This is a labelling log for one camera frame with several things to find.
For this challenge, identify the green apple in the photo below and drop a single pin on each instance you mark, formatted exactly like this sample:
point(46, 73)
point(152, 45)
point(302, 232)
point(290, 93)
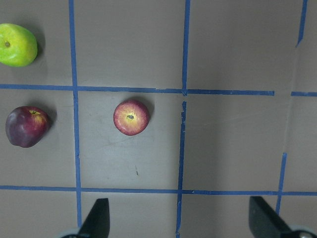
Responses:
point(18, 46)

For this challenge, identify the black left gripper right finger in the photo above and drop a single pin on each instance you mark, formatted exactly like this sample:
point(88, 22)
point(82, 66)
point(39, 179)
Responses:
point(264, 221)

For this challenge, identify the red yellow apple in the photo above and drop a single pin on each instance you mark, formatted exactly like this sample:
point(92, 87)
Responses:
point(131, 117)

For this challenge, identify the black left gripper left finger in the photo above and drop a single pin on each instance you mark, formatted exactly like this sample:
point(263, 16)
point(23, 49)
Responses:
point(96, 224)

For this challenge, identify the dark red apple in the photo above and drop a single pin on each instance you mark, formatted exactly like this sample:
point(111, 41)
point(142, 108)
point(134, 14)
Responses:
point(25, 126)

